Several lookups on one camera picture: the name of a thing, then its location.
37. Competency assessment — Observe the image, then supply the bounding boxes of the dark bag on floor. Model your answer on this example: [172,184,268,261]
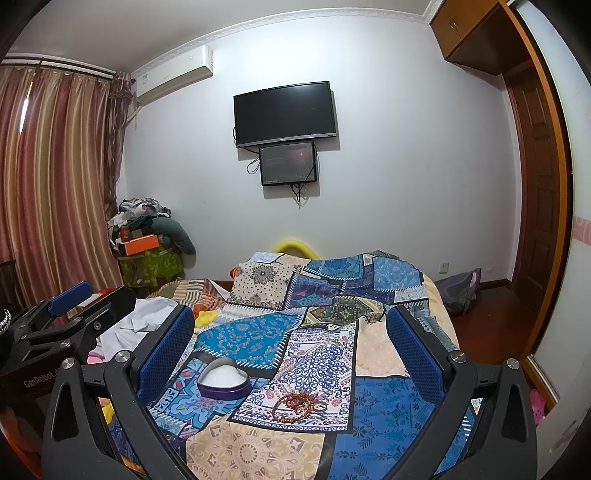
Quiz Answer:
[435,268,482,316]

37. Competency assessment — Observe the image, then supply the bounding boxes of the green patterned storage box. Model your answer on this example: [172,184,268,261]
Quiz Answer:
[117,247,184,291]

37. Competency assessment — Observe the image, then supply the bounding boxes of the pile of clothes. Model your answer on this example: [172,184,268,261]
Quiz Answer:
[107,197,197,256]

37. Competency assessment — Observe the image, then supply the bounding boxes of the red striped curtain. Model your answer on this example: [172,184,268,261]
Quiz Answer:
[1,66,131,304]

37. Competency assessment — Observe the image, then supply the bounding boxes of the purple heart jewelry box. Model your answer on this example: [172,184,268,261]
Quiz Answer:
[197,357,252,401]

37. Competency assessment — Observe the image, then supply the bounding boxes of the wooden door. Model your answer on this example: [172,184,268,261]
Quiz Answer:
[504,60,572,358]

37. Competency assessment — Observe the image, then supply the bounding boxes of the white air conditioner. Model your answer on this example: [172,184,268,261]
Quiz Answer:
[135,45,213,105]

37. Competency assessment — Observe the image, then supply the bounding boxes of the wooden overhead cabinet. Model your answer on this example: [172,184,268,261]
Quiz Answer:
[431,0,531,76]

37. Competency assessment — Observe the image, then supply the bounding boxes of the red beaded bracelet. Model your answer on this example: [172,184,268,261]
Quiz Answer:
[270,390,330,424]

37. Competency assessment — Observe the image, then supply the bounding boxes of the orange box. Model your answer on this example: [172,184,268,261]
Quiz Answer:
[118,234,160,256]

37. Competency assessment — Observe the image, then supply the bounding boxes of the patchwork patterned bedspread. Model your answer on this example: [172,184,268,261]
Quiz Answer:
[148,251,459,479]

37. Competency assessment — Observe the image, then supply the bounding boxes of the black wall television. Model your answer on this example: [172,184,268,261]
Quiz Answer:
[233,81,338,148]

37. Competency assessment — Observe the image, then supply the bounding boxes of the striped pillow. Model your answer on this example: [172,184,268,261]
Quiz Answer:
[149,279,224,311]

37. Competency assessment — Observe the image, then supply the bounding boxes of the red white box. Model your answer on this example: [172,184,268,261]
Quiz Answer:
[66,288,113,320]

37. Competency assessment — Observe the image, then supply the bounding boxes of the small dark wall monitor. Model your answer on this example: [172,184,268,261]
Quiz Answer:
[259,142,318,187]

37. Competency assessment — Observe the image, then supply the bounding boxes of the white cloth on bed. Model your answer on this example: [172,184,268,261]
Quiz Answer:
[88,297,178,362]

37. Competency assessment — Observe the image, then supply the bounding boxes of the yellow round object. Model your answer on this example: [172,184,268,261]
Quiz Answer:
[273,239,320,260]

